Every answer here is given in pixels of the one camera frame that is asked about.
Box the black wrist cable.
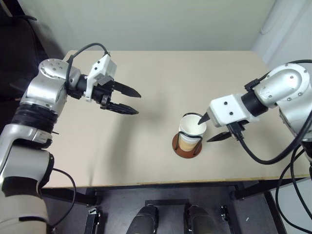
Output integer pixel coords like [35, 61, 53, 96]
[230, 123, 312, 164]
[65, 42, 109, 85]

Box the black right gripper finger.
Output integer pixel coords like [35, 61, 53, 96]
[197, 112, 211, 125]
[207, 131, 233, 143]

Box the black left elbow cable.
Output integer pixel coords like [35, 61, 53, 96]
[47, 167, 77, 228]

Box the white fabric curtain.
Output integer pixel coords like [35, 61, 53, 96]
[251, 0, 312, 71]

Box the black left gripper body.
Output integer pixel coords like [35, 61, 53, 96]
[91, 78, 116, 110]

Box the black elbow cable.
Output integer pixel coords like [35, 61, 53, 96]
[47, 167, 77, 228]
[274, 143, 312, 234]

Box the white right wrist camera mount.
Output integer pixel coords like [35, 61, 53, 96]
[208, 94, 260, 128]

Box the brown round coaster holder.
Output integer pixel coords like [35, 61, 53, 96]
[172, 112, 203, 159]

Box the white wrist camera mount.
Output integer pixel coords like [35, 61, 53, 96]
[85, 54, 118, 103]
[208, 94, 260, 128]

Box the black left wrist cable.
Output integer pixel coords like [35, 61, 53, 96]
[65, 42, 109, 85]

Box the black right elbow cable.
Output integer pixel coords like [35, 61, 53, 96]
[274, 143, 312, 234]

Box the black flat floor plate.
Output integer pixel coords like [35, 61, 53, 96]
[145, 199, 190, 208]

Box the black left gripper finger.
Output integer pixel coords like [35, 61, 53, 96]
[107, 101, 140, 116]
[113, 81, 142, 98]

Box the dark rounded glossy shape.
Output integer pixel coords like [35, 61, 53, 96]
[186, 204, 215, 234]
[127, 205, 159, 234]

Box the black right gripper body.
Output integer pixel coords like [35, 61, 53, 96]
[225, 121, 247, 134]

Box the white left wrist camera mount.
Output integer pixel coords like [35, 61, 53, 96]
[85, 54, 118, 103]

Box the black metal table frame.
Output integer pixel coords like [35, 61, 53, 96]
[40, 177, 308, 234]

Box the black frame foot bracket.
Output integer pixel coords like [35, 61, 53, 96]
[218, 205, 231, 223]
[85, 206, 102, 234]

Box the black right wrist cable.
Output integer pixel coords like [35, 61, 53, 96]
[230, 123, 312, 164]

